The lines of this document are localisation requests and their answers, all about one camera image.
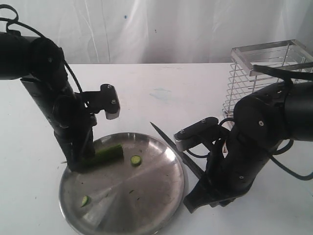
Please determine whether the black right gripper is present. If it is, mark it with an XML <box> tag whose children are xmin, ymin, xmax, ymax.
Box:
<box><xmin>183</xmin><ymin>127</ymin><xmax>281</xmax><ymax>213</ymax></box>

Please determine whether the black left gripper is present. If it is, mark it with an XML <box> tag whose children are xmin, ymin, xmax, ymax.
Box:
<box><xmin>21</xmin><ymin>78</ymin><xmax>96</xmax><ymax>173</ymax></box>

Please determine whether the black kitchen knife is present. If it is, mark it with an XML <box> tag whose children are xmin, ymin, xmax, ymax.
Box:
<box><xmin>150</xmin><ymin>122</ymin><xmax>204</xmax><ymax>179</ymax></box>

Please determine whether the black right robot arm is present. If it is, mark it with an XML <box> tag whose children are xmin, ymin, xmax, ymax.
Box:
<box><xmin>176</xmin><ymin>82</ymin><xmax>313</xmax><ymax>212</ymax></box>

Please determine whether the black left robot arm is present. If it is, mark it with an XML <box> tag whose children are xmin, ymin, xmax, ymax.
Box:
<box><xmin>0</xmin><ymin>32</ymin><xmax>96</xmax><ymax>173</ymax></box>

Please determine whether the small cucumber slice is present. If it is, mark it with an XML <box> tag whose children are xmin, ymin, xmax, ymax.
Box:
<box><xmin>80</xmin><ymin>195</ymin><xmax>90</xmax><ymax>208</ymax></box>

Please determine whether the round cucumber slice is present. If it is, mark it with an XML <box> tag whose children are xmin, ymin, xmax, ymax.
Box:
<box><xmin>130</xmin><ymin>155</ymin><xmax>142</xmax><ymax>167</ymax></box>

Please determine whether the round steel plate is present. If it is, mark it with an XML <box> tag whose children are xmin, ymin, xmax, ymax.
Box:
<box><xmin>59</xmin><ymin>133</ymin><xmax>185</xmax><ymax>235</ymax></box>

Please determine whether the white backdrop curtain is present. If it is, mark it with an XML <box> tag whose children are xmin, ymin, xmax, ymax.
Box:
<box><xmin>6</xmin><ymin>0</ymin><xmax>313</xmax><ymax>64</ymax></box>

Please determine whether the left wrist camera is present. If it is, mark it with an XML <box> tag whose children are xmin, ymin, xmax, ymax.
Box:
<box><xmin>81</xmin><ymin>84</ymin><xmax>120</xmax><ymax>120</ymax></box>

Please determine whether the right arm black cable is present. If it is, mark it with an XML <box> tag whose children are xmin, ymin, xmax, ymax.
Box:
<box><xmin>268</xmin><ymin>139</ymin><xmax>313</xmax><ymax>181</ymax></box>

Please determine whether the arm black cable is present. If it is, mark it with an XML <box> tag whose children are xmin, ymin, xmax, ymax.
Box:
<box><xmin>268</xmin><ymin>139</ymin><xmax>313</xmax><ymax>181</ymax></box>
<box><xmin>0</xmin><ymin>4</ymin><xmax>85</xmax><ymax>94</ymax></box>

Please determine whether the wire metal utensil rack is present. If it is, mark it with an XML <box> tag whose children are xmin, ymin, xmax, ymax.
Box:
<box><xmin>222</xmin><ymin>39</ymin><xmax>313</xmax><ymax>118</ymax></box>

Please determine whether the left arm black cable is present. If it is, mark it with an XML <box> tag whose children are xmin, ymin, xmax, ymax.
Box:
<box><xmin>0</xmin><ymin>4</ymin><xmax>85</xmax><ymax>94</ymax></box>

